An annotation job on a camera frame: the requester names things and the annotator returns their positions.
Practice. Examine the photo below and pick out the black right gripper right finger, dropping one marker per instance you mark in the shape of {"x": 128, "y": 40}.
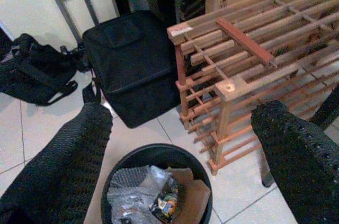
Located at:
{"x": 302, "y": 160}

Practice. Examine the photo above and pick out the black trolley bag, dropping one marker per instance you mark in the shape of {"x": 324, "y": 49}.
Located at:
{"x": 132, "y": 65}

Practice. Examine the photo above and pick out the loose reddish wooden stick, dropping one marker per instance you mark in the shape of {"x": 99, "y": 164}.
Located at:
{"x": 246, "y": 41}

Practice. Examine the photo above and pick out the colourful snack wrapper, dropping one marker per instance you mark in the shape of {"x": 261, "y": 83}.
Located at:
{"x": 165, "y": 204}

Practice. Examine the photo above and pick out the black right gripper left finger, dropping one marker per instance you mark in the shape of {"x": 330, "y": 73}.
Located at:
{"x": 61, "y": 165}

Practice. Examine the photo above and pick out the brown cardboard piece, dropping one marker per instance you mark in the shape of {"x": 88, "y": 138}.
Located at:
{"x": 196, "y": 195}

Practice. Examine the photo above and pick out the black round rubbish bin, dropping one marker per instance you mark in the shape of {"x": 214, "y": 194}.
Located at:
{"x": 148, "y": 152}

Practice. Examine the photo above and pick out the black backpack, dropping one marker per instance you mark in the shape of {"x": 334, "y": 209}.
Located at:
{"x": 37, "y": 75}

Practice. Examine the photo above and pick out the clear crumpled plastic bag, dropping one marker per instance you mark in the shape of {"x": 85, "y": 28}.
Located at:
{"x": 132, "y": 195}

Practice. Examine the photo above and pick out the wooden slatted rack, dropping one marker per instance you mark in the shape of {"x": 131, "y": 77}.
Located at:
{"x": 227, "y": 49}

